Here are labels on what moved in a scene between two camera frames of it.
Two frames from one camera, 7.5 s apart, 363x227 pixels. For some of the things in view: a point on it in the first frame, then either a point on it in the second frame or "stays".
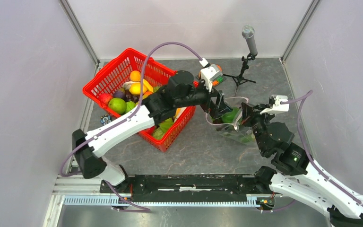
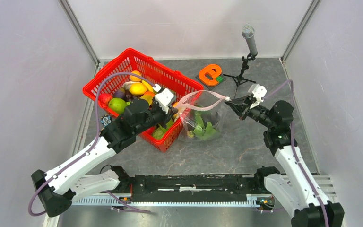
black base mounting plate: x=190 y=188 stays
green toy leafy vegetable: x=247 y=138 -> x=203 y=132
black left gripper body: x=211 y=107 -> x=159 y=115
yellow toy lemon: x=134 y=89 stays
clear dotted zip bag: x=229 y=125 -> x=203 y=115
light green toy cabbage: x=159 y=132 stays
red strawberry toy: x=104 y=99 stays
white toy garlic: x=127 y=84 stays
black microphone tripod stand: x=239 y=79 stays
